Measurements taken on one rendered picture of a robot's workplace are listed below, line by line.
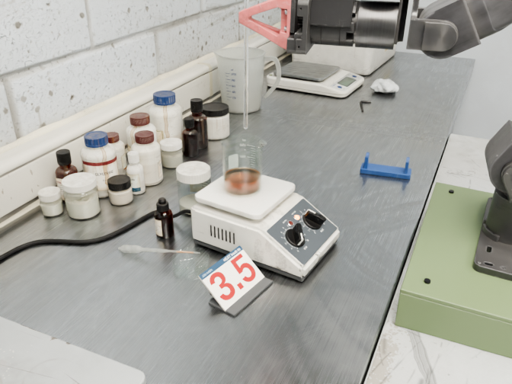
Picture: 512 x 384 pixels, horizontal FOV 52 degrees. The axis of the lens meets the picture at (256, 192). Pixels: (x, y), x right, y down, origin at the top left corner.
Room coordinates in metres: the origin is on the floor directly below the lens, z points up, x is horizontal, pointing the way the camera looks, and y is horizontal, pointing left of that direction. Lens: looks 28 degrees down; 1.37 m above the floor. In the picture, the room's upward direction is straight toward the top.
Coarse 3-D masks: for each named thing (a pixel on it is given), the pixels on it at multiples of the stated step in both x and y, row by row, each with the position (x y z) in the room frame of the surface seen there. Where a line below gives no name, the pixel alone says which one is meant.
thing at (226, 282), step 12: (240, 252) 0.63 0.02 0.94; (228, 264) 0.60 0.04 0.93; (240, 264) 0.61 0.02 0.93; (252, 264) 0.62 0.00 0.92; (216, 276) 0.58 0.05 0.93; (228, 276) 0.59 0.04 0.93; (240, 276) 0.59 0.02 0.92; (252, 276) 0.60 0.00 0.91; (216, 288) 0.56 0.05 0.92; (228, 288) 0.57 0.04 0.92; (240, 288) 0.58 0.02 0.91; (228, 300) 0.55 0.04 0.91
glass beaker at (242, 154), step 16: (224, 144) 0.73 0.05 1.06; (240, 144) 0.75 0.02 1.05; (256, 144) 0.74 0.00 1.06; (224, 160) 0.71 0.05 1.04; (240, 160) 0.70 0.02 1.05; (256, 160) 0.70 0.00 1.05; (224, 176) 0.71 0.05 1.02; (240, 176) 0.70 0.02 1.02; (256, 176) 0.70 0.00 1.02; (240, 192) 0.70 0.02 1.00; (256, 192) 0.70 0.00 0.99
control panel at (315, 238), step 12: (300, 204) 0.72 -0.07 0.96; (288, 216) 0.68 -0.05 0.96; (300, 216) 0.69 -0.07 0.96; (276, 228) 0.65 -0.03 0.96; (288, 228) 0.66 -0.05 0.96; (324, 228) 0.69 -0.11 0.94; (336, 228) 0.70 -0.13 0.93; (276, 240) 0.63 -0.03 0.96; (312, 240) 0.66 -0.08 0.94; (324, 240) 0.67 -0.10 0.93; (300, 252) 0.62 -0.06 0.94; (312, 252) 0.63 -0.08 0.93
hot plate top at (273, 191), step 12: (216, 180) 0.76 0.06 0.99; (264, 180) 0.76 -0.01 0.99; (276, 180) 0.76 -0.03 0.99; (204, 192) 0.71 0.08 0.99; (216, 192) 0.71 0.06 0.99; (264, 192) 0.71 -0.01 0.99; (276, 192) 0.71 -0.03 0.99; (288, 192) 0.72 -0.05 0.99; (216, 204) 0.68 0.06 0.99; (228, 204) 0.68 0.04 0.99; (240, 204) 0.68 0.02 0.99; (252, 204) 0.68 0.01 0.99; (264, 204) 0.68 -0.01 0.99; (276, 204) 0.68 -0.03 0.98; (252, 216) 0.65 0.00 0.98
